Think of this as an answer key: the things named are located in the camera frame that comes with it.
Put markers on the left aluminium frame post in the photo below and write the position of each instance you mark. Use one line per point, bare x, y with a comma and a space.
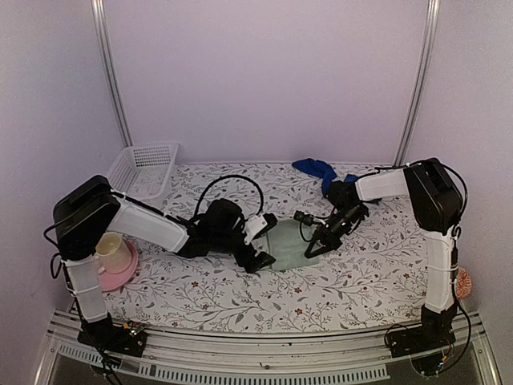
101, 29

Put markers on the aluminium frame post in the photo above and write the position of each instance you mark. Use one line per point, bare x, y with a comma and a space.
427, 46
101, 29

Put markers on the light green towel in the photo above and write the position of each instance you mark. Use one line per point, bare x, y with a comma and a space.
288, 247

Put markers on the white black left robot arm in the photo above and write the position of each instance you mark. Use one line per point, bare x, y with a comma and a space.
85, 215

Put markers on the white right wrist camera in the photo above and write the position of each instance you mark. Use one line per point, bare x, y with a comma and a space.
303, 218

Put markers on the pink plate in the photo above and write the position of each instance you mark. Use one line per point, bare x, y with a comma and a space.
111, 282

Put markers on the orange patterned round object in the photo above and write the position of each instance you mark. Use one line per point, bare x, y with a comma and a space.
463, 285

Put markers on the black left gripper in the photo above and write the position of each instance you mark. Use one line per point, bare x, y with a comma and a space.
257, 264

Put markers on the white plastic basket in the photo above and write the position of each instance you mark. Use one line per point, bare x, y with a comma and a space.
143, 172

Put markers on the aluminium front rail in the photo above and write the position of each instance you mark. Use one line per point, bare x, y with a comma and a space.
179, 356

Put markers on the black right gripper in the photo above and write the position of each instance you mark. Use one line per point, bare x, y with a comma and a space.
327, 237

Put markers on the blue towel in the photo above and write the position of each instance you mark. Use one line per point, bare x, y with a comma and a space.
331, 184

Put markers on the right aluminium frame post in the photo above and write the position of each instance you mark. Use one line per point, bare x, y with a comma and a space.
427, 46

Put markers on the pink cup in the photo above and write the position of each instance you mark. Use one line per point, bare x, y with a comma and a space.
111, 253

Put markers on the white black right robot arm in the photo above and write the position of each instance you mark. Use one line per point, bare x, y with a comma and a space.
438, 206

